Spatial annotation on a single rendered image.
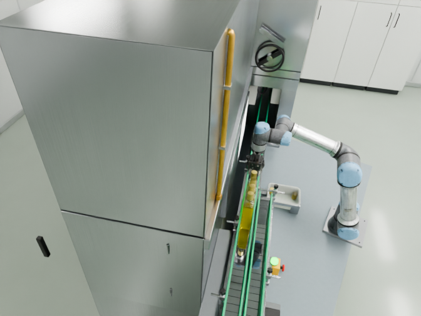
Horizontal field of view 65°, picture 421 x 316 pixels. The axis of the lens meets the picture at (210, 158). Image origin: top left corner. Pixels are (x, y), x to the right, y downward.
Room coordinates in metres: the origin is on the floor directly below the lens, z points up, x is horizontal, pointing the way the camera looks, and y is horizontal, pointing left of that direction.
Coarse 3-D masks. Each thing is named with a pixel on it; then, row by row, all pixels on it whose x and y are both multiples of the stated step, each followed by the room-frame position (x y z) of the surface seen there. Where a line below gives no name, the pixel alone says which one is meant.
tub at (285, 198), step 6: (270, 186) 1.68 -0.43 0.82; (282, 186) 1.67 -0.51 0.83; (288, 186) 1.67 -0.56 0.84; (288, 192) 1.66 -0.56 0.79; (300, 192) 1.61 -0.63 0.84; (276, 198) 1.61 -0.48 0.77; (282, 198) 1.62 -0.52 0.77; (288, 198) 1.62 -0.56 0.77; (300, 198) 1.56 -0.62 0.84; (294, 204) 1.50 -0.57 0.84
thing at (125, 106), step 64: (64, 0) 1.13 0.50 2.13; (128, 0) 1.17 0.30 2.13; (192, 0) 1.21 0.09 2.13; (256, 0) 2.11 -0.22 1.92; (64, 64) 0.84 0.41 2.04; (128, 64) 0.81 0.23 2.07; (192, 64) 0.78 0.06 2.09; (64, 128) 0.85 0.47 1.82; (128, 128) 0.82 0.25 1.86; (192, 128) 0.78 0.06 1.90; (64, 192) 0.87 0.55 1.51; (128, 192) 0.82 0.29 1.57; (192, 192) 0.78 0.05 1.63; (128, 256) 0.83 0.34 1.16; (192, 256) 0.78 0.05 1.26
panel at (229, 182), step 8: (248, 96) 2.05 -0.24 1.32; (240, 128) 1.65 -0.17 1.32; (240, 136) 1.67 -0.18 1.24; (232, 160) 1.34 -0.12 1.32; (232, 168) 1.37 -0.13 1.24; (232, 176) 1.44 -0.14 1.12; (224, 192) 1.24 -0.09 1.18; (224, 200) 1.24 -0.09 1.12; (224, 208) 1.24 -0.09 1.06; (224, 216) 1.23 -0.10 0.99
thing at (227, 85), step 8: (232, 32) 0.98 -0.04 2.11; (232, 40) 0.98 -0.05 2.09; (232, 48) 0.98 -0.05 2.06; (232, 56) 0.98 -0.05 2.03; (232, 64) 0.99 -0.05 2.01; (224, 88) 0.98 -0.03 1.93; (224, 96) 0.98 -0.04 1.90; (224, 104) 0.98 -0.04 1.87; (224, 112) 0.98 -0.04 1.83; (224, 120) 0.98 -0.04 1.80; (224, 128) 0.98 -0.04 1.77; (224, 136) 0.98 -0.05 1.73; (224, 144) 0.98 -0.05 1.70; (224, 152) 0.98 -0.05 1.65; (216, 192) 0.99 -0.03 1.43
